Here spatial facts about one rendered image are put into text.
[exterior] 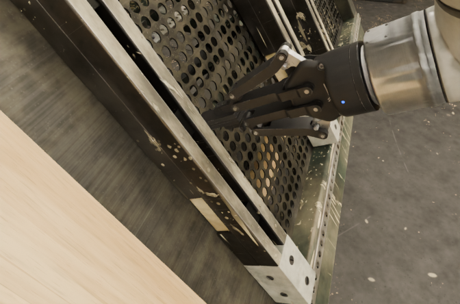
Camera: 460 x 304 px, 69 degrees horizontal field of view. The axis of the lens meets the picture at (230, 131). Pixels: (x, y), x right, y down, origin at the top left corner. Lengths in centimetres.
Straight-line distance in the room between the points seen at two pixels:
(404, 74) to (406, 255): 164
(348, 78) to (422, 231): 173
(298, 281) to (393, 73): 41
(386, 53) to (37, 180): 34
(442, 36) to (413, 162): 204
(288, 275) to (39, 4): 51
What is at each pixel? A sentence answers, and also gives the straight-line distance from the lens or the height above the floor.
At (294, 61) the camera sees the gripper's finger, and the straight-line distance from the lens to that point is 38.
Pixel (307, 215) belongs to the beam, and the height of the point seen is 89.
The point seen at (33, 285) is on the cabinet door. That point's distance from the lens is 38.
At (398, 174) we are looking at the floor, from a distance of 224.
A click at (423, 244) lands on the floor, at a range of 200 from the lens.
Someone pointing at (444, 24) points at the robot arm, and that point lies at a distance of 32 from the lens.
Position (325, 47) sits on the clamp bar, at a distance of 104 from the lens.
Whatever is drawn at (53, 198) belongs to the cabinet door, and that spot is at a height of 128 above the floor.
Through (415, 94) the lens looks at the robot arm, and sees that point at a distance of 34.
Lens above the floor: 155
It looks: 43 degrees down
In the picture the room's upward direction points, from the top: straight up
